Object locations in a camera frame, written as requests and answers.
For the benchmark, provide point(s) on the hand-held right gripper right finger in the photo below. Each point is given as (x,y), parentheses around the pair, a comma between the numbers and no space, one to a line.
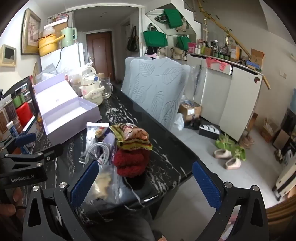
(207,187)

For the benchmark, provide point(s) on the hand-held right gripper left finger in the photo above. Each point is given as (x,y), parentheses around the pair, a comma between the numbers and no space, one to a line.
(84,183)

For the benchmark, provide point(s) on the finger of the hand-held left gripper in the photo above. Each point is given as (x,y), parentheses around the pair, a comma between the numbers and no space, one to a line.
(46,155)
(25,139)

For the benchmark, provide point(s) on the clear zip bag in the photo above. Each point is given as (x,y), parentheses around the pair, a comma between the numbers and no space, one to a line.
(104,183)

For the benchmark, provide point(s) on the lavender gift box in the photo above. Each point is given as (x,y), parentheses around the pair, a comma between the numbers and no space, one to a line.
(60,104)

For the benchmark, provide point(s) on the red knit sock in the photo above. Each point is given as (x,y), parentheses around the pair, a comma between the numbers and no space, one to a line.
(130,162)

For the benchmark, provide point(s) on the silver snack packet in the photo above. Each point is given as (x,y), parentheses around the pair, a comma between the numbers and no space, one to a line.
(97,131)

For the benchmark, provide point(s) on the person's left hand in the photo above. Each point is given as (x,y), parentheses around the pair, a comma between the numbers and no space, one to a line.
(16,197)

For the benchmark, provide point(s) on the red jar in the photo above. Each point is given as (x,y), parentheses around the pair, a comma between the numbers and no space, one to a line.
(23,114)

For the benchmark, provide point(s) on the brown labelled jar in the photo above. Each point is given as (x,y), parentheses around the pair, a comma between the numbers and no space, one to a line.
(7,115)

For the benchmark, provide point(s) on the beige slipper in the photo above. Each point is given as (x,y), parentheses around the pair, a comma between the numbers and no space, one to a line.
(233,163)
(222,154)

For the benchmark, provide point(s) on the green labelled jar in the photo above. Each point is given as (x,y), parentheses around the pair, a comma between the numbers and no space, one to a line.
(18,99)

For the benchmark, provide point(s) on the green slipper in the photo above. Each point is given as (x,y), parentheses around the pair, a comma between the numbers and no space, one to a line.
(225,141)
(239,153)

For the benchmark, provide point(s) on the black snack pouch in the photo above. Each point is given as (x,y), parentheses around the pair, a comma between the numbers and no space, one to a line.
(24,87)

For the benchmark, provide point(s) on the black white box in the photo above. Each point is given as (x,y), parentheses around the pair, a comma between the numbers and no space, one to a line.
(209,131)

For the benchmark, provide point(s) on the person's dark grey clothing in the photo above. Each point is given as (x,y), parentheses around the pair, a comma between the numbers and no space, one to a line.
(129,222)

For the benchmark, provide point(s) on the brown paper bag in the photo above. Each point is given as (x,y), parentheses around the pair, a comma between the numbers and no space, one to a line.
(247,141)

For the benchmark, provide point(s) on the woven fan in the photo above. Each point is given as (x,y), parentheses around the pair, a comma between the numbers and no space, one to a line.
(35,69)

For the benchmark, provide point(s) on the grey mailer bag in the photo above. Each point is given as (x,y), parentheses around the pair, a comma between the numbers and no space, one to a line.
(46,71)

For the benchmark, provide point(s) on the white plastic bag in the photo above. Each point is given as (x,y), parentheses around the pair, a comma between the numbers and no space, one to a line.
(179,121)

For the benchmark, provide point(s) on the plastic bag of food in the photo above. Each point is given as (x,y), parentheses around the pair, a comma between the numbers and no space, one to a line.
(75,81)

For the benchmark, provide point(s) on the printed cardboard box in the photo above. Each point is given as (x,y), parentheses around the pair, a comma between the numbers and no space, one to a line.
(189,111)

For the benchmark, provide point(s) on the cream flat case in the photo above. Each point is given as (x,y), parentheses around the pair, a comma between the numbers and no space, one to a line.
(286,180)

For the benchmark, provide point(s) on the cream plush water bottle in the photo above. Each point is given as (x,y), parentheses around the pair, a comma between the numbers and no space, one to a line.
(91,88)

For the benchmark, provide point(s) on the glass mug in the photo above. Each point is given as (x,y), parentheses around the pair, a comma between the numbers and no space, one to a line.
(106,89)

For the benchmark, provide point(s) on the white cabinet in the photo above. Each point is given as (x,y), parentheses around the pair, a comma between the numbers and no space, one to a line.
(231,97)

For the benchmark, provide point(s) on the white fridge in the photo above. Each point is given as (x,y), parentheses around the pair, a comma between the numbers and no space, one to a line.
(69,55)

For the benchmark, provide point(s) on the yellow pot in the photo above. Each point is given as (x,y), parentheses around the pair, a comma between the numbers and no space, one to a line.
(47,45)

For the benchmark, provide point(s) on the grey leaf pattern chair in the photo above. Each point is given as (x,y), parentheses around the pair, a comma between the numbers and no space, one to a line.
(126,74)
(159,92)

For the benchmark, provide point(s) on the framed picture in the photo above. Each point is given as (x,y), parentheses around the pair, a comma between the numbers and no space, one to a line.
(30,30)

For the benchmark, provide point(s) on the green kettle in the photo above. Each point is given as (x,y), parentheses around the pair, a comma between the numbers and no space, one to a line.
(68,37)

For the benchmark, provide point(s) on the clear plastic bag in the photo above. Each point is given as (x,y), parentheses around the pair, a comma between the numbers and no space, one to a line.
(48,30)

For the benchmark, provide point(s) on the brown door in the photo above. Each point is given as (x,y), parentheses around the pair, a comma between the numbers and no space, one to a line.
(101,53)

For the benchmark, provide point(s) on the large brown cardboard box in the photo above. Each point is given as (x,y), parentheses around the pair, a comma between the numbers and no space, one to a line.
(60,25)

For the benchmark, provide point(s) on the pink cloth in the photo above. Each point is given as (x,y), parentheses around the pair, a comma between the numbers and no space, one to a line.
(216,63)

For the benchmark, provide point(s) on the row of cosmetic bottles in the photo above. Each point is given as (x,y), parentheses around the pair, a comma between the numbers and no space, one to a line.
(208,49)

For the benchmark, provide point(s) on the open cardboard box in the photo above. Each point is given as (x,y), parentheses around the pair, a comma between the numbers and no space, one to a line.
(256,56)

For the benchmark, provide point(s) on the dark hanging bag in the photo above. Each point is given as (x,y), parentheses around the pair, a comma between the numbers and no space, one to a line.
(133,39)

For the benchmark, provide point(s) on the green tote bag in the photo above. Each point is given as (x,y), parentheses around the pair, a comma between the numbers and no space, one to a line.
(155,38)
(182,41)
(173,17)

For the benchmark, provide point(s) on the bamboo pole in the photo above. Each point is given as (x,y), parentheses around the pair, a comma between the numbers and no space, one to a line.
(222,26)

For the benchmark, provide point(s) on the wall intercom panel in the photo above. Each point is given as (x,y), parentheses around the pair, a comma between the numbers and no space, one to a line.
(8,54)

